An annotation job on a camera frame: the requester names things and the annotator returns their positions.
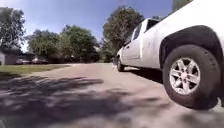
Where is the row of trees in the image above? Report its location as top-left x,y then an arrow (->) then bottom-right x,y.
0,0 -> 194,64

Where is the grey asphalt road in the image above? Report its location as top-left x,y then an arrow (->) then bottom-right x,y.
0,62 -> 224,128

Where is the dark parked car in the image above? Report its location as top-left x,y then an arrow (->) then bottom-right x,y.
31,58 -> 50,65
15,58 -> 32,66

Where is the white pickup truck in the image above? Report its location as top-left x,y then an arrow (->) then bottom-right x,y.
113,0 -> 224,111

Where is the grass lawn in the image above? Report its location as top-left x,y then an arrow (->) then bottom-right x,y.
0,64 -> 71,80

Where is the building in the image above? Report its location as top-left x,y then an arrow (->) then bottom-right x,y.
0,49 -> 24,66

